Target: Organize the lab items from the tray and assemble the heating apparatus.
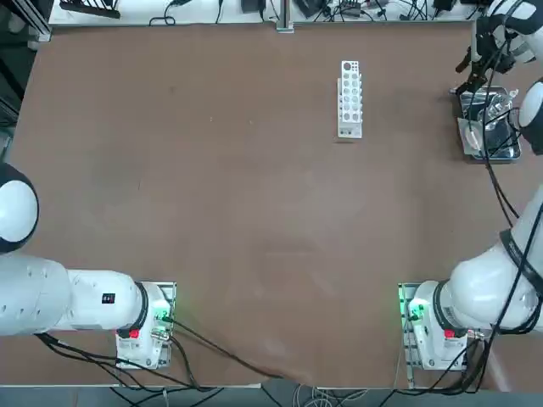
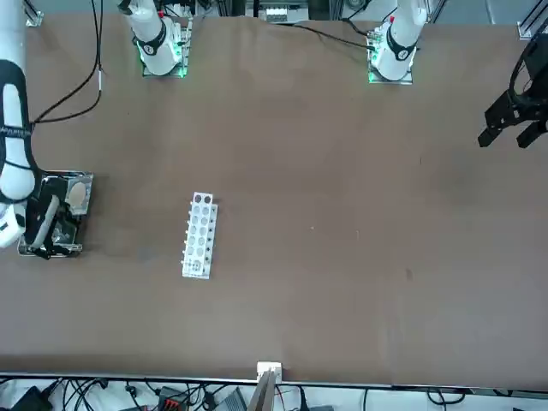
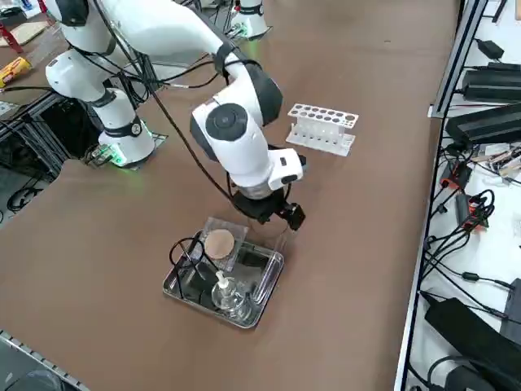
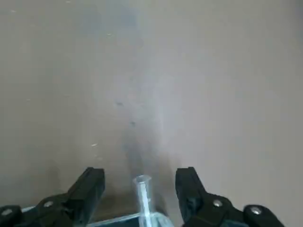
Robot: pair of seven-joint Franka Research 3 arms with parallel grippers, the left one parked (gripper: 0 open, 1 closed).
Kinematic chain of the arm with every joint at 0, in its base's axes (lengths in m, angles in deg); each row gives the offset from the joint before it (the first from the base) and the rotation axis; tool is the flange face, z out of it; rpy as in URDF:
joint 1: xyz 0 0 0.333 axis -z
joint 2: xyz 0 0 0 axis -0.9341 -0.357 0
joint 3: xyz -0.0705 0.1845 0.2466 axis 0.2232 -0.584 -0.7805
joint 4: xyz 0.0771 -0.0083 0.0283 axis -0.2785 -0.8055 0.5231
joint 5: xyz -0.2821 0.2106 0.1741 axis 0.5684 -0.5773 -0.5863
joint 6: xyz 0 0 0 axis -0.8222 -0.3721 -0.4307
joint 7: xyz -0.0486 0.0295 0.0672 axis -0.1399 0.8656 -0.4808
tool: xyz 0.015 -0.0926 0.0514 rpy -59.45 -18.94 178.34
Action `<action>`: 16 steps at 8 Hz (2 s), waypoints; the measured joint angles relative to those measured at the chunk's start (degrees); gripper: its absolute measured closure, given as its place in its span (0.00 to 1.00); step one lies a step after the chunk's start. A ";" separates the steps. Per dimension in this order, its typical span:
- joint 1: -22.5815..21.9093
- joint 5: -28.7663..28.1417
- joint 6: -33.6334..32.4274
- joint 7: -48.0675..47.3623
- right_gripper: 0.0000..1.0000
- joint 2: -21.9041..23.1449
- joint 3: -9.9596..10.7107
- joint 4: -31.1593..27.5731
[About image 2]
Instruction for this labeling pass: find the black device with red stripes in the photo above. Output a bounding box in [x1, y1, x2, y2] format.
[156, 385, 189, 411]

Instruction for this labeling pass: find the black cable across table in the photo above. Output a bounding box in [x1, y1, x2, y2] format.
[273, 23, 378, 51]

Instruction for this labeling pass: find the steel tray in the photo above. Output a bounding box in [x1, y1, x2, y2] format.
[16, 170, 94, 259]

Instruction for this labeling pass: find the wire gauze with ceramic disc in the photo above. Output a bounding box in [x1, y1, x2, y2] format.
[63, 175, 93, 219]

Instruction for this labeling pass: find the aluminium camera post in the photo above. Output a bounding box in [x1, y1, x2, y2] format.
[250, 361, 284, 411]

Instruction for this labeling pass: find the white test tube rack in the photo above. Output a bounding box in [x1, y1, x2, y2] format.
[180, 191, 219, 282]

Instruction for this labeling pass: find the grey metal box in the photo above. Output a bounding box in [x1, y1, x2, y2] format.
[217, 387, 249, 411]

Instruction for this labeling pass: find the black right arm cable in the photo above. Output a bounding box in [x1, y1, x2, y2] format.
[29, 0, 106, 128]

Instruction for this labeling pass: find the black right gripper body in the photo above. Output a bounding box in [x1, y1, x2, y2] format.
[24, 197, 65, 261]

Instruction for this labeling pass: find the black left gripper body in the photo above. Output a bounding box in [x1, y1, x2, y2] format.
[515, 33, 548, 106]

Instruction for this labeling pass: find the aluminium corner profile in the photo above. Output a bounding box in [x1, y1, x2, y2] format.
[516, 0, 548, 40]
[25, 0, 45, 27]

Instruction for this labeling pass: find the black power adapter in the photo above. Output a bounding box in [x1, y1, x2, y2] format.
[10, 385, 53, 411]

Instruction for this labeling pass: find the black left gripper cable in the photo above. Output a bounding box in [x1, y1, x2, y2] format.
[509, 38, 536, 102]

